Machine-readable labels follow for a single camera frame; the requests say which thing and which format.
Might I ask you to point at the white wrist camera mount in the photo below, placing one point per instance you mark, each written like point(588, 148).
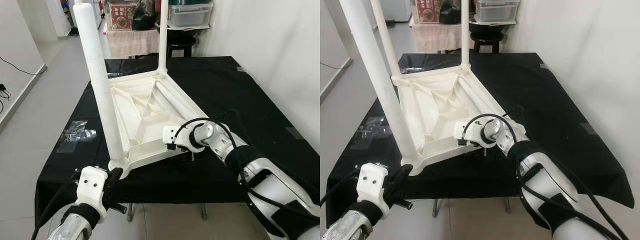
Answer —
point(465, 131)
point(91, 185)
point(372, 182)
point(172, 135)

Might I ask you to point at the red printed cardboard box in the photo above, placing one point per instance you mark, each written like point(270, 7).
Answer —
point(122, 15)
point(427, 11)

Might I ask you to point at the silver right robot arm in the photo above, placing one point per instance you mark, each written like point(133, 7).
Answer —
point(250, 170)
point(540, 170)

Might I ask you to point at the black round stool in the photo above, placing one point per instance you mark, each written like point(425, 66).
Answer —
point(486, 42)
point(181, 47)

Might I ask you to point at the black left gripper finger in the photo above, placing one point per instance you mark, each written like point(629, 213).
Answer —
point(402, 175)
point(115, 176)

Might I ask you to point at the clear plastic bag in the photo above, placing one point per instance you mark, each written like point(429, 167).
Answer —
point(372, 130)
point(77, 132)

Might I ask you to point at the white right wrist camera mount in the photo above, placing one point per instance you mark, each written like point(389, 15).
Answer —
point(172, 135)
point(465, 131)

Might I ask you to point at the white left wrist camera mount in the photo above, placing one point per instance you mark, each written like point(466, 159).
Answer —
point(372, 182)
point(91, 185)

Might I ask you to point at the clear tape strip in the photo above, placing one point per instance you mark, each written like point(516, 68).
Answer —
point(589, 127)
point(295, 132)
point(241, 69)
point(544, 65)

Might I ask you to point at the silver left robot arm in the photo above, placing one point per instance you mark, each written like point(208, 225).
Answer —
point(75, 225)
point(355, 225)

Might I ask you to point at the black table cloth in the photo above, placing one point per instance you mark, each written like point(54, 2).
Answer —
point(540, 85)
point(240, 90)

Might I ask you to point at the cream plastic children table top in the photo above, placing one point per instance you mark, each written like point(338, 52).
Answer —
point(440, 105)
point(145, 107)

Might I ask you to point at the clear storage box green lid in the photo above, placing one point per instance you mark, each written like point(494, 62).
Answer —
point(190, 14)
point(495, 11)

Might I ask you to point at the grey metal table frame leg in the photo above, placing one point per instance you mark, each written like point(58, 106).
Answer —
point(204, 211)
point(131, 212)
point(436, 207)
point(507, 205)

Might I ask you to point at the black plastic bag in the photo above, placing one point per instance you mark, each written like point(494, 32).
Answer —
point(145, 15)
point(450, 11)

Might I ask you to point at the beige striped cloth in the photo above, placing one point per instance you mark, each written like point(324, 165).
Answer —
point(132, 42)
point(435, 37)

